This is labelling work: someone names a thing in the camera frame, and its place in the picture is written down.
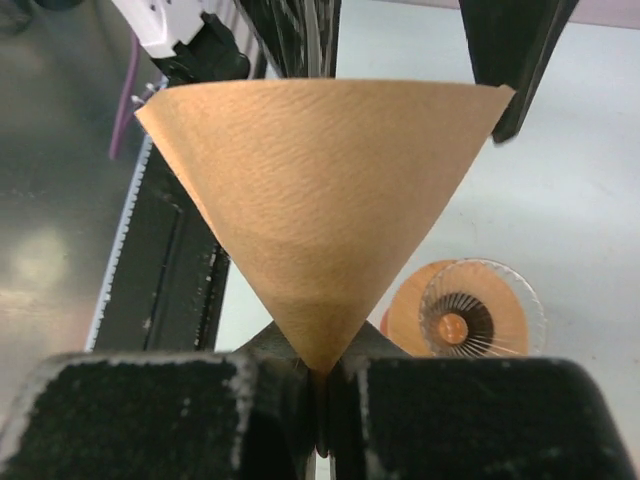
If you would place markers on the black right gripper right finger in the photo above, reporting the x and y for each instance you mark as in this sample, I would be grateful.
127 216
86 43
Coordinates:
391 416

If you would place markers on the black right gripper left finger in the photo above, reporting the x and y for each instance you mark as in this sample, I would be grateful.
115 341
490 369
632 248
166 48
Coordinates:
245 414

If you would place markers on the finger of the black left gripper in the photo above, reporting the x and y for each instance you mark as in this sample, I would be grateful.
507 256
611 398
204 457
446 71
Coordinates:
510 42

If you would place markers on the clear glass dripper cone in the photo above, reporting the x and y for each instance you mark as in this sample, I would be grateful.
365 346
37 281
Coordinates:
476 308

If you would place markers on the brown paper coffee filter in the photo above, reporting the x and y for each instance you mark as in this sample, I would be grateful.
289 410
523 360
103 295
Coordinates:
321 189

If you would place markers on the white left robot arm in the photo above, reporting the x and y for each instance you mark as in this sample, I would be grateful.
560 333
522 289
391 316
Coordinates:
200 41

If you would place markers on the orange glass carafe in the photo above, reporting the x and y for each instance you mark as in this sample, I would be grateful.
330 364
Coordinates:
384 323

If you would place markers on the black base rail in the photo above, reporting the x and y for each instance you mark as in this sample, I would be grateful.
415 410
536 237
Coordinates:
171 277

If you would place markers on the white cable duct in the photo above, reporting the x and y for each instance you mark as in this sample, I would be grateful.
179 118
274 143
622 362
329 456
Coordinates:
122 229

